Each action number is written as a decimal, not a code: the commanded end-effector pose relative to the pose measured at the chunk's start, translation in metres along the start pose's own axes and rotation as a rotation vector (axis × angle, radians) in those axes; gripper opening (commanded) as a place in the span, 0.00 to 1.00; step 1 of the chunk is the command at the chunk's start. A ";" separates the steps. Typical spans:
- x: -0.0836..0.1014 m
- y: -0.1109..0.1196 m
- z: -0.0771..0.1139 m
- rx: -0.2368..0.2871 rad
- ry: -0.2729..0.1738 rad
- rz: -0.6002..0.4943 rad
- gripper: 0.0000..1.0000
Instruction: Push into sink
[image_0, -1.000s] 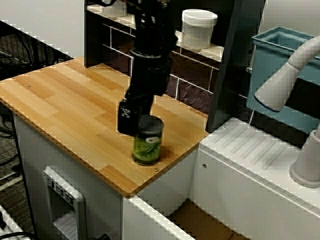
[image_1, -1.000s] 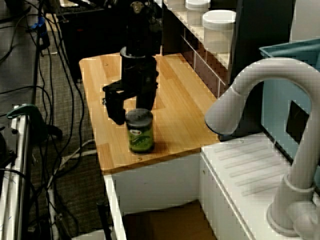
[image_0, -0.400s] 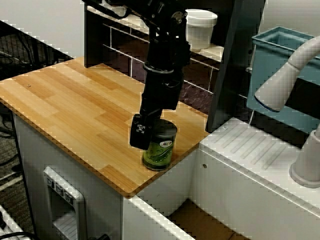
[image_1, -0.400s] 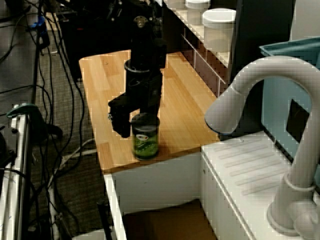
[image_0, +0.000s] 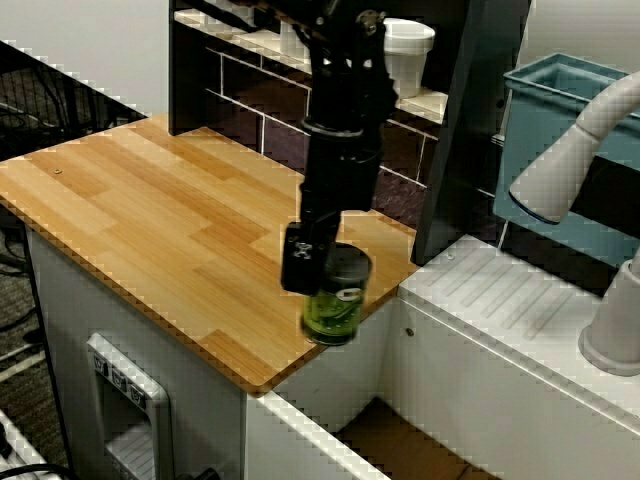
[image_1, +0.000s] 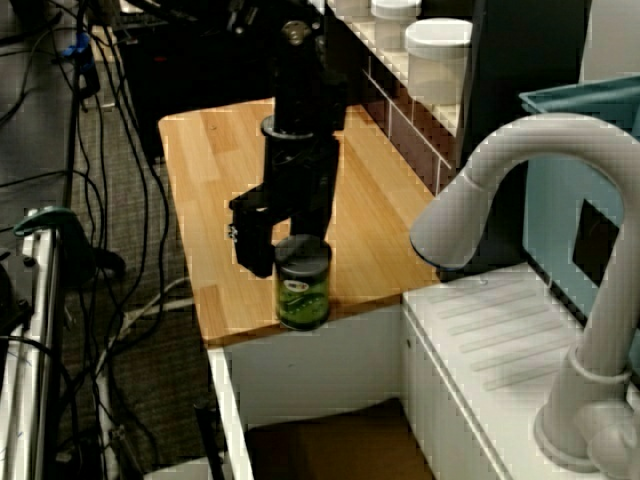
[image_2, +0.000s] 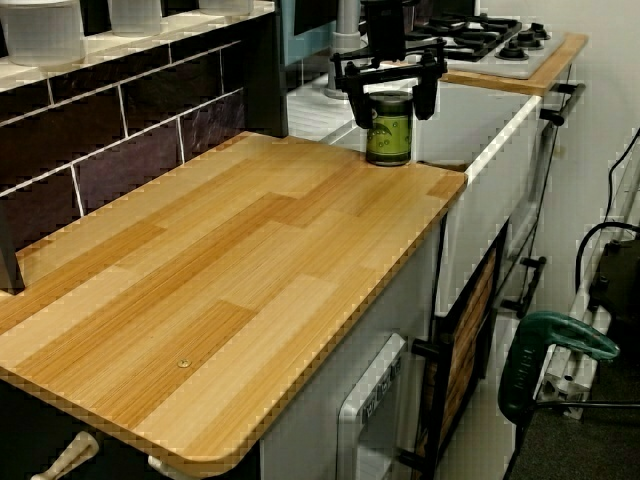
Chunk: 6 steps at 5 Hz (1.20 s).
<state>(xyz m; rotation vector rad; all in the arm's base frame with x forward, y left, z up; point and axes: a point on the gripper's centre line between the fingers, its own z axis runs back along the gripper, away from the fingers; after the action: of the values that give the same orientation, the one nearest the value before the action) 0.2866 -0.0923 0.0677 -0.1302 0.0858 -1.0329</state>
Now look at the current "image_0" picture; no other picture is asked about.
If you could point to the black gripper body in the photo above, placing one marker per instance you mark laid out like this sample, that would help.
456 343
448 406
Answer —
340 175

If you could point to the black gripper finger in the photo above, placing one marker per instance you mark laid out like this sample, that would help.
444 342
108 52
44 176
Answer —
302 270

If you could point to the green tin can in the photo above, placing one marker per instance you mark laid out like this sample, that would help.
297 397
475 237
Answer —
340 312

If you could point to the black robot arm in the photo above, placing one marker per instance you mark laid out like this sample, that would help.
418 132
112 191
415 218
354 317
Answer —
350 75

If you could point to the white sink basin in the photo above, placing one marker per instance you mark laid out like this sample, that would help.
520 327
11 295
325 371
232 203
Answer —
500 350

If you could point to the cream shelf board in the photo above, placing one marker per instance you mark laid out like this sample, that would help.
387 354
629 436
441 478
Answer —
431 107

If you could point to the white kitchen cabinet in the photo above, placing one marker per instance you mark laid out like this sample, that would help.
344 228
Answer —
200 360

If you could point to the large white lidded jar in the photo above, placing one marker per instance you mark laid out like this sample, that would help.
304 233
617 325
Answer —
410 55

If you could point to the medium white lidded jar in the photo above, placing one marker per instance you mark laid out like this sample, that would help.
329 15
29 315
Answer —
295 37

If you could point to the wooden countertop board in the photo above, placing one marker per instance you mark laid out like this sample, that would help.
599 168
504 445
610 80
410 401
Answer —
150 250

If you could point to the teal plastic bin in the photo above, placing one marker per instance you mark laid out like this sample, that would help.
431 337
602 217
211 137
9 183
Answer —
540 150

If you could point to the grey dispenser panel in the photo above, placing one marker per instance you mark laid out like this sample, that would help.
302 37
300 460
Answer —
160 415

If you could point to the brown cardboard sheet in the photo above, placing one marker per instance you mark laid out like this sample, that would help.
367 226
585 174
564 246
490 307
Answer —
410 445

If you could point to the white toy faucet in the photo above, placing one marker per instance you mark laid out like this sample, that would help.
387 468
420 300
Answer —
555 170

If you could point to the white power strip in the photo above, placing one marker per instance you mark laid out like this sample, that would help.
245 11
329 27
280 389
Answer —
17 445

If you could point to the wide dark grey hutch post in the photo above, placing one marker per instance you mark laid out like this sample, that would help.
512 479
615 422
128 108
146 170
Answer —
465 125

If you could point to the narrow dark grey hutch post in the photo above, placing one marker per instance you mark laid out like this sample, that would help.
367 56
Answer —
172 75

